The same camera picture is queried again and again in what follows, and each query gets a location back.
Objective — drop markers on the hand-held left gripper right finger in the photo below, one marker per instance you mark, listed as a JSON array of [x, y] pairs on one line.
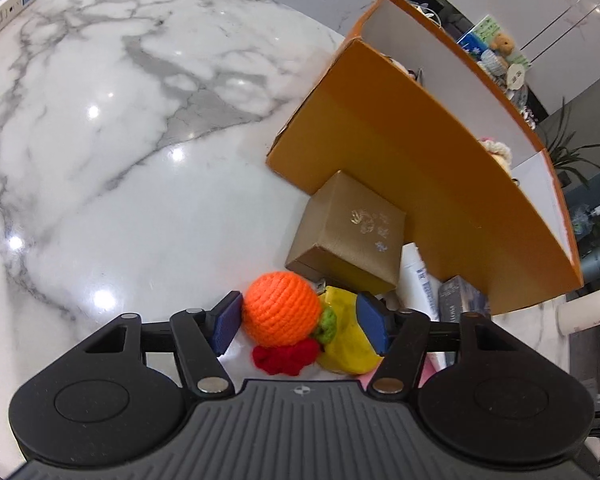
[[375, 322]]

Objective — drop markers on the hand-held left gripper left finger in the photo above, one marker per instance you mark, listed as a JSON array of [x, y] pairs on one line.
[[227, 322]]

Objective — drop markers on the yellow soft toy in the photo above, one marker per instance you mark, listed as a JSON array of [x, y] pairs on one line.
[[347, 345]]

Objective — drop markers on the orange crochet fruit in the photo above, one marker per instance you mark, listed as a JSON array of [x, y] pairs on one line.
[[280, 307]]

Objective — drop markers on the white cream tube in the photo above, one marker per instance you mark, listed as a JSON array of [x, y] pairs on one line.
[[412, 280]]

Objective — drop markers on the red crochet piece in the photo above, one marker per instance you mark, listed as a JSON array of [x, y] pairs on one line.
[[285, 360]]

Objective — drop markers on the pink wallet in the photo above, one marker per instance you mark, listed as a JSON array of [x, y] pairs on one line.
[[434, 364]]

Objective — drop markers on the dark grey small box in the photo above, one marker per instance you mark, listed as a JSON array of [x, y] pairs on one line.
[[462, 295]]

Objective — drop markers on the gold gift box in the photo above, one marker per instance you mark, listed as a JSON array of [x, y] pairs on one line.
[[350, 230]]

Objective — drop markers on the orange cardboard box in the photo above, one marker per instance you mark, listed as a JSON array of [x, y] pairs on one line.
[[430, 170]]

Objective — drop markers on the cream crochet doll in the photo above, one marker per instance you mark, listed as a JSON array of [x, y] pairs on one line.
[[497, 152]]

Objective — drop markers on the sailor bear plush toy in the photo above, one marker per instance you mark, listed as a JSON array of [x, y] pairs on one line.
[[406, 67]]

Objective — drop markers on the white thermos bottle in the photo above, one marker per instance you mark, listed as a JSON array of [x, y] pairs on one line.
[[590, 310]]

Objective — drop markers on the grey trash bin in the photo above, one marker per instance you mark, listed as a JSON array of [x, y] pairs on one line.
[[592, 264]]

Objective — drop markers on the potted plant with long leaves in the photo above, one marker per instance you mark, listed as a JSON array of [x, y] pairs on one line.
[[567, 152]]

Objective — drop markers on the round paper fan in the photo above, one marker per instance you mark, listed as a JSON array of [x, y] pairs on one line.
[[515, 76]]

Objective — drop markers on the white blue crochet basket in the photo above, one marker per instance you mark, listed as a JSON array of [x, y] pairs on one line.
[[492, 61]]

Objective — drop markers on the brown teddy bear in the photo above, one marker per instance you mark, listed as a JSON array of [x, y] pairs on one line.
[[502, 42]]

